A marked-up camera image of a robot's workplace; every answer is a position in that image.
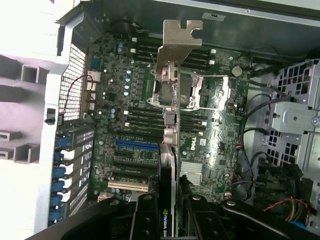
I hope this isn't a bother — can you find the white expansion slot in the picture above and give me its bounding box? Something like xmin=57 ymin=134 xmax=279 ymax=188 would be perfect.
xmin=107 ymin=180 xmax=150 ymax=193

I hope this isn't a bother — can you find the silver finned chipset heatsink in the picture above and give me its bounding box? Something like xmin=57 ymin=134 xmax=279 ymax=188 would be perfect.
xmin=179 ymin=160 xmax=204 ymax=186

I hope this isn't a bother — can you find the perforated metal slot cover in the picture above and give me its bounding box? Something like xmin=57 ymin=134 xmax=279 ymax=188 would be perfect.
xmin=71 ymin=126 xmax=96 ymax=150
xmin=67 ymin=186 xmax=89 ymax=217

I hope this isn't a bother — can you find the blue expansion slot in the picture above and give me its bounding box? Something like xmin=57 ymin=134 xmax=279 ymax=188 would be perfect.
xmin=115 ymin=139 xmax=160 ymax=152

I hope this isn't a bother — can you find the green Dell motherboard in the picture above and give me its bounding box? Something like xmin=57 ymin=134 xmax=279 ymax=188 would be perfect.
xmin=86 ymin=32 xmax=253 ymax=203

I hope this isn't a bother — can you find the RAM slot with white clips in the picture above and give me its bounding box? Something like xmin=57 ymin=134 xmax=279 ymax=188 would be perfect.
xmin=123 ymin=109 xmax=208 ymax=126
xmin=129 ymin=48 xmax=215 ymax=66
xmin=131 ymin=36 xmax=217 ymax=55
xmin=124 ymin=121 xmax=204 ymax=138

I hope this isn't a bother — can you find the RAM slot with black clips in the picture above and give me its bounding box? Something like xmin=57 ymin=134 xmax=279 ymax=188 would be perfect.
xmin=136 ymin=43 xmax=213 ymax=61
xmin=136 ymin=54 xmax=211 ymax=71
xmin=129 ymin=116 xmax=205 ymax=131
xmin=129 ymin=106 xmax=208 ymax=120

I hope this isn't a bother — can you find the metal socket cover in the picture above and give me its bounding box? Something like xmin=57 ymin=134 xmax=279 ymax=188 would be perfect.
xmin=197 ymin=74 xmax=233 ymax=111

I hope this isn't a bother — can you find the CPU socket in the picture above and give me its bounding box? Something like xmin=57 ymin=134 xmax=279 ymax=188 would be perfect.
xmin=147 ymin=67 xmax=201 ymax=109

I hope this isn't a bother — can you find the perforated metal disk bay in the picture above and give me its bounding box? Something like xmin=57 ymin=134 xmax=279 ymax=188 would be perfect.
xmin=264 ymin=58 xmax=320 ymax=176

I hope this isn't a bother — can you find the black case lock tab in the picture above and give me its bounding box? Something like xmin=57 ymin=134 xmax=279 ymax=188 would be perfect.
xmin=44 ymin=108 xmax=57 ymax=125

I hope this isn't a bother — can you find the silver coin battery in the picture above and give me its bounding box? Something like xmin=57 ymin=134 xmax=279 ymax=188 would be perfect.
xmin=231 ymin=65 xmax=244 ymax=77

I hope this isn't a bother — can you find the blue rear port connector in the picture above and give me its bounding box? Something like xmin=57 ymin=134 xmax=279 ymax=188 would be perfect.
xmin=90 ymin=55 xmax=101 ymax=71

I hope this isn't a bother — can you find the grey parts rack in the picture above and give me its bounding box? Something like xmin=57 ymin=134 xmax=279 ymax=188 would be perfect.
xmin=0 ymin=53 xmax=55 ymax=165

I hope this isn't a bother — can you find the black open PC case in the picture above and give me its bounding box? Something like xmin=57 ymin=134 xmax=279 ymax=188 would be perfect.
xmin=37 ymin=0 xmax=320 ymax=240

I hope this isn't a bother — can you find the black disk wire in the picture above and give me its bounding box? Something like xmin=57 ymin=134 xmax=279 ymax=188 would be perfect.
xmin=242 ymin=127 xmax=270 ymax=181
xmin=243 ymin=92 xmax=295 ymax=133

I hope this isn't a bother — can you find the black wire connector cluster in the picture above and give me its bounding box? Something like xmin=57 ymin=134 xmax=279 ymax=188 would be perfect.
xmin=257 ymin=162 xmax=315 ymax=202

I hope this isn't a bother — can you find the yellow wire bundle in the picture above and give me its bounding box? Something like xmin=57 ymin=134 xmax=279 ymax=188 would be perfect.
xmin=284 ymin=198 xmax=305 ymax=222

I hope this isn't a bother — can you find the blue disk wire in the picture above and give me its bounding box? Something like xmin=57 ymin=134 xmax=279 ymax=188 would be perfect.
xmin=294 ymin=219 xmax=320 ymax=230

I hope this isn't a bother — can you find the red black twisted wire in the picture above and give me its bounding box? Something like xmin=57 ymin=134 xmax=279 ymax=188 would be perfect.
xmin=60 ymin=74 xmax=106 ymax=116

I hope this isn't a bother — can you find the thin grey wire bundle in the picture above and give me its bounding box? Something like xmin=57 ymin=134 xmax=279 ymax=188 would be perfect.
xmin=109 ymin=19 xmax=149 ymax=34

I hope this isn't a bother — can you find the white case wall sticker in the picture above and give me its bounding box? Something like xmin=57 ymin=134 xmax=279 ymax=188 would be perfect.
xmin=201 ymin=11 xmax=227 ymax=22

